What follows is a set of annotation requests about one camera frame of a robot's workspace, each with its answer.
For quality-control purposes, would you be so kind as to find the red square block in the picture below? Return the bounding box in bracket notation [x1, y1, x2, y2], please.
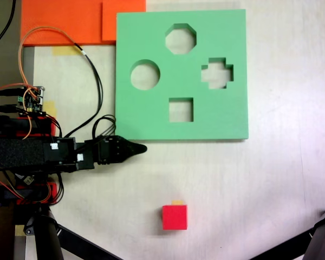
[161, 204, 189, 231]

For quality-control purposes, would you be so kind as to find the orange block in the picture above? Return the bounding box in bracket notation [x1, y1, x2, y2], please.
[20, 0, 147, 46]

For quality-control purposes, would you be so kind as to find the red printed base clamp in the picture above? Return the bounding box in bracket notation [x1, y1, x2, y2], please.
[15, 116, 58, 205]

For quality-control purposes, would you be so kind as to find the small black circuit board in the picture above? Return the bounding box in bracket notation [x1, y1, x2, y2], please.
[16, 174, 36, 186]

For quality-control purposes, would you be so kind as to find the green circuit board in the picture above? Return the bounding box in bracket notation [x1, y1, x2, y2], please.
[16, 86, 47, 118]

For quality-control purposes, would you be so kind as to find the thin black tripod leg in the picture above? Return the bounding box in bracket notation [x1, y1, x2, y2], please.
[249, 229, 315, 260]
[56, 224, 123, 260]

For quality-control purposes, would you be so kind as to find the green shape sorting board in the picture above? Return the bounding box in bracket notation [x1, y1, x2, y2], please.
[115, 9, 249, 143]

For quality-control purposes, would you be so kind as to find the thick black tripod leg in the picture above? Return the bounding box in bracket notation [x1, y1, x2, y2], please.
[303, 204, 325, 260]
[23, 207, 64, 260]

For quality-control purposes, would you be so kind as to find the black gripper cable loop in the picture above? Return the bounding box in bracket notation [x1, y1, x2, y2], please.
[92, 114, 117, 142]

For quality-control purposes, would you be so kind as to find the thin black cable pair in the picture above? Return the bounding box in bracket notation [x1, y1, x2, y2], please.
[63, 42, 104, 138]

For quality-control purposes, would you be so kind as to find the black usb plug cable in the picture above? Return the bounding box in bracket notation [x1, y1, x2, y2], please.
[0, 104, 24, 114]

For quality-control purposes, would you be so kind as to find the black power plug cable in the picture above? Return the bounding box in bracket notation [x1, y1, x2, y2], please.
[0, 83, 25, 98]

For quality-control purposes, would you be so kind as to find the thin orange wire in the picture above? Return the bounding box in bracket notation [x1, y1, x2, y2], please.
[18, 25, 77, 140]

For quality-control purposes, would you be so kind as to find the thick black cable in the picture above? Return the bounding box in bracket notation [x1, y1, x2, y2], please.
[0, 0, 17, 74]

